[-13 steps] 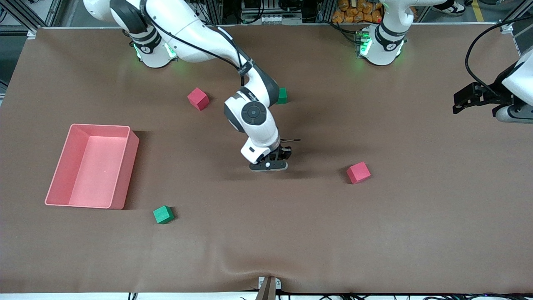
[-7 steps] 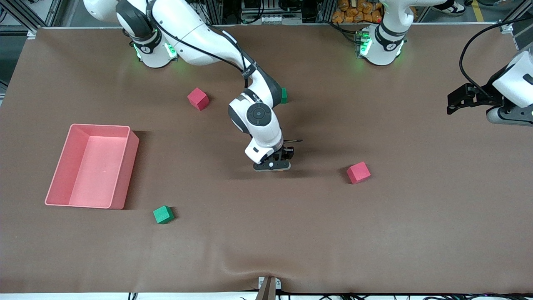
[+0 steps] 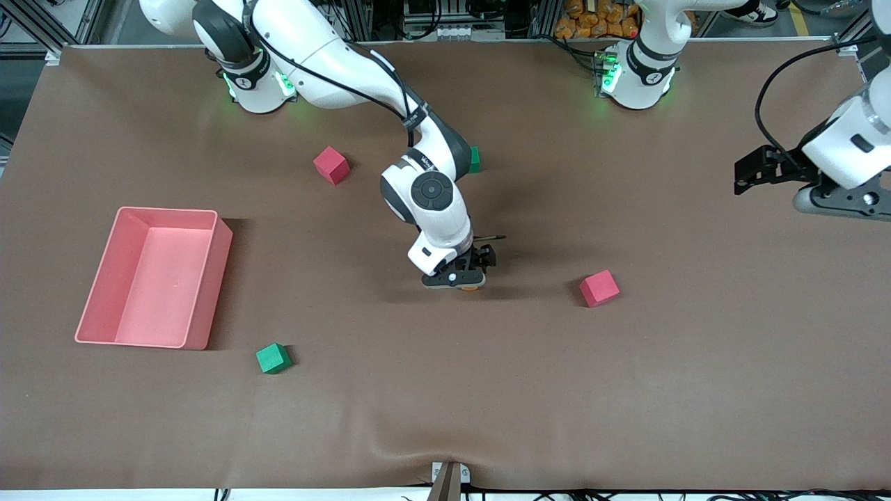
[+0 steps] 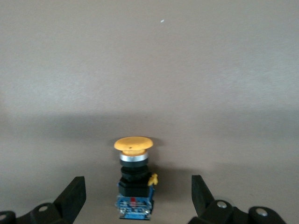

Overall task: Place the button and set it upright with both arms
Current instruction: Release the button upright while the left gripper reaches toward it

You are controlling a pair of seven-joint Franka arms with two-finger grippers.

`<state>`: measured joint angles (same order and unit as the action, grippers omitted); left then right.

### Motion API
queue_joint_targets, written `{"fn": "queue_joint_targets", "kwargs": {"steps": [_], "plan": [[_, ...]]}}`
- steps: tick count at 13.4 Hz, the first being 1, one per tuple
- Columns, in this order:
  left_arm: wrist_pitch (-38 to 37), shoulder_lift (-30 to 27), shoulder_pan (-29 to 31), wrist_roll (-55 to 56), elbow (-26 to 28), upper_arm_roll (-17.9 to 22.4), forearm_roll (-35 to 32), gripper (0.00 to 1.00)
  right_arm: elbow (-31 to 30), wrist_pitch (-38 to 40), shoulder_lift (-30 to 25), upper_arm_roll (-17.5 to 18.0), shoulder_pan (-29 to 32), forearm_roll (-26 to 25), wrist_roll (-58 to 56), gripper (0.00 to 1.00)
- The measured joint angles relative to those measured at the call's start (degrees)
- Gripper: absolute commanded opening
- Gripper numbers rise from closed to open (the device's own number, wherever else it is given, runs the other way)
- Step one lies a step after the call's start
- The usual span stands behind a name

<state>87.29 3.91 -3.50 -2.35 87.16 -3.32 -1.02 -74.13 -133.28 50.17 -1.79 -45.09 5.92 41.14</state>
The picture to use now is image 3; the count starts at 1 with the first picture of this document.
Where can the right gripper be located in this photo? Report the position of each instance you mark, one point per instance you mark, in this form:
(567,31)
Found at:
(482,257)

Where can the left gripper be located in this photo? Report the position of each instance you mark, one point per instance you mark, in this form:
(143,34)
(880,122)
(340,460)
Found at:
(791,170)

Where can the black button with orange cap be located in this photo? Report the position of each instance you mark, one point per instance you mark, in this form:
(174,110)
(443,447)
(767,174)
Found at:
(472,287)

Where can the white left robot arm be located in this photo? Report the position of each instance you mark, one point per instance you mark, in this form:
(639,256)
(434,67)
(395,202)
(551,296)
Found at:
(640,83)

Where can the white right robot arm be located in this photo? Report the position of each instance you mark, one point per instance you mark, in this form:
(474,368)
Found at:
(431,209)

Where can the green foam cube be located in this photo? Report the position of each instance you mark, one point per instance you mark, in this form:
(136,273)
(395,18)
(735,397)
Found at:
(273,358)
(476,160)

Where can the red foam cube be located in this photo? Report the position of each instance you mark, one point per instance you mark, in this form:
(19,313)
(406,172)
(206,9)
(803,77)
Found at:
(330,165)
(598,288)

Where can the brown table mat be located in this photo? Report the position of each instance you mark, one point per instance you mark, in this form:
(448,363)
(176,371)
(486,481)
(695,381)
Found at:
(445,403)

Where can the black and white shoe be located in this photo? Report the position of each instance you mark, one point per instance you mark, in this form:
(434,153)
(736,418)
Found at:
(755,12)

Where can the orange snack bags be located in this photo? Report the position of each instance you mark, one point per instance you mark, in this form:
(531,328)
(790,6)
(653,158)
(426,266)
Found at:
(598,19)

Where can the white terminal block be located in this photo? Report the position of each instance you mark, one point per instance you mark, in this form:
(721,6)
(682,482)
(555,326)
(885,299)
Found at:
(466,32)

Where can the pink plastic bin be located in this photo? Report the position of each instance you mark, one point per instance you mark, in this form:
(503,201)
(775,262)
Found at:
(160,299)

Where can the metal corner bracket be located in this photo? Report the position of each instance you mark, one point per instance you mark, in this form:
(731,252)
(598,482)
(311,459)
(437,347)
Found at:
(53,56)
(846,45)

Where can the metal table edge bracket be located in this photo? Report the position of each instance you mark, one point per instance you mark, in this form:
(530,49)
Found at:
(450,480)

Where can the aluminium frame post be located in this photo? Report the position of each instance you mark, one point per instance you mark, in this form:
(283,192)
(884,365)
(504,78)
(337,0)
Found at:
(356,19)

